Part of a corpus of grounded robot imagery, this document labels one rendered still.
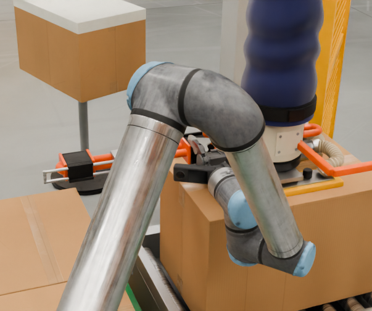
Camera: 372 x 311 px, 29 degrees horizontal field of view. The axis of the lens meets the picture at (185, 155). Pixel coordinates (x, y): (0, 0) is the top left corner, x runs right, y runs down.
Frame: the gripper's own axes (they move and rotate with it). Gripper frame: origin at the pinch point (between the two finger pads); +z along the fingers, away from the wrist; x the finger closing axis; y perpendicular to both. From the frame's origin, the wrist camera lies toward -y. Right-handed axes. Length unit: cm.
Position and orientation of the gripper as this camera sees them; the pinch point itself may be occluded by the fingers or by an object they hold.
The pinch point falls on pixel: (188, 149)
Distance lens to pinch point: 204.9
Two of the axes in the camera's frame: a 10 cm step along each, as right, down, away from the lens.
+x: 0.1, -8.8, -4.7
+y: 9.4, -1.6, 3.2
